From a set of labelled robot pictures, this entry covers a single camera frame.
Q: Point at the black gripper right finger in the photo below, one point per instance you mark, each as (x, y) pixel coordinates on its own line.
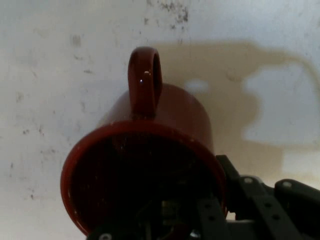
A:
(262, 212)

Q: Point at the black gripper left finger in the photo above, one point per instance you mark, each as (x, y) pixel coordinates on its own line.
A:
(211, 220)

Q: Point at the red enamel mug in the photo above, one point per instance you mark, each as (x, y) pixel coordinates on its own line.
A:
(175, 120)

